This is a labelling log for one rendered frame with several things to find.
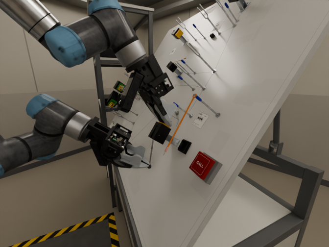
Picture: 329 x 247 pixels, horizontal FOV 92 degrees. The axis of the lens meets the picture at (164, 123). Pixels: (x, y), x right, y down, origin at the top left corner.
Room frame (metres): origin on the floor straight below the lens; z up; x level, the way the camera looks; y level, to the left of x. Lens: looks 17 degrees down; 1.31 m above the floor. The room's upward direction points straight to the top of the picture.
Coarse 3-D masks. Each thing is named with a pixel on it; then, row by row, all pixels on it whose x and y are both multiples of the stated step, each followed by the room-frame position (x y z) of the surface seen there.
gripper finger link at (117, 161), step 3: (117, 156) 0.42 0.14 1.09; (120, 156) 0.42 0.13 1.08; (108, 159) 0.40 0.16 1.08; (111, 159) 0.41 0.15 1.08; (114, 159) 0.41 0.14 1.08; (117, 159) 0.41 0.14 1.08; (111, 162) 0.41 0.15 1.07; (114, 162) 0.40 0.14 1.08; (117, 162) 0.40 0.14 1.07; (120, 162) 0.41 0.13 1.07; (123, 162) 0.41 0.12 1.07; (117, 165) 0.40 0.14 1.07; (120, 165) 0.40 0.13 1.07; (123, 165) 0.41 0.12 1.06; (126, 165) 0.41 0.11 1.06; (129, 165) 0.41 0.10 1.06; (132, 165) 0.42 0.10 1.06; (129, 168) 0.42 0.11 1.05
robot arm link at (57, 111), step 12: (36, 96) 0.41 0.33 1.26; (48, 96) 0.43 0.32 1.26; (36, 108) 0.40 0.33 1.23; (48, 108) 0.40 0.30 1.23; (60, 108) 0.41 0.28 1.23; (72, 108) 0.44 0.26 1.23; (36, 120) 0.41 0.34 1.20; (48, 120) 0.40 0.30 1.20; (60, 120) 0.40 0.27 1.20; (48, 132) 0.41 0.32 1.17; (60, 132) 0.43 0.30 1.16
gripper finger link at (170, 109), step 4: (164, 100) 0.47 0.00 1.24; (164, 104) 0.46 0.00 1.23; (168, 104) 0.47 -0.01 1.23; (172, 104) 0.48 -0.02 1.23; (156, 108) 0.46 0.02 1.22; (164, 108) 0.46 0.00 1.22; (168, 108) 0.47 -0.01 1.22; (172, 108) 0.47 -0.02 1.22; (176, 108) 0.48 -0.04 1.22; (160, 112) 0.45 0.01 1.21; (168, 112) 0.47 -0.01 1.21; (172, 112) 0.47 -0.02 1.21; (164, 116) 0.45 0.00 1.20; (168, 116) 0.46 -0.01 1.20; (164, 120) 0.46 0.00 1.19; (168, 120) 0.46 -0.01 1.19; (168, 124) 0.47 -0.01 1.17
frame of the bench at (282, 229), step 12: (252, 180) 0.69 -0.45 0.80; (264, 192) 0.61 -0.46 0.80; (120, 204) 1.28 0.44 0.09; (288, 204) 0.53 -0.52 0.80; (288, 216) 0.48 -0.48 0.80; (264, 228) 0.43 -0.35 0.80; (276, 228) 0.43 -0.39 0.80; (288, 228) 0.43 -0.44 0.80; (300, 228) 0.46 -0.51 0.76; (252, 240) 0.38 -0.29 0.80; (264, 240) 0.38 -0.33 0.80; (276, 240) 0.39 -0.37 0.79; (300, 240) 0.47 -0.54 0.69
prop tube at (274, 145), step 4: (280, 108) 0.59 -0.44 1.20; (280, 112) 0.59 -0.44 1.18; (276, 116) 0.59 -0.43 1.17; (280, 116) 0.59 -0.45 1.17; (276, 120) 0.59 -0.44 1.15; (276, 124) 0.59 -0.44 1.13; (276, 128) 0.60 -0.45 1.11; (276, 132) 0.60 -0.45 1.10; (276, 136) 0.60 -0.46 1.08; (276, 140) 0.60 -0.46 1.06; (272, 144) 0.61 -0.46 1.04; (276, 144) 0.60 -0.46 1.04; (276, 148) 0.60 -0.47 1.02
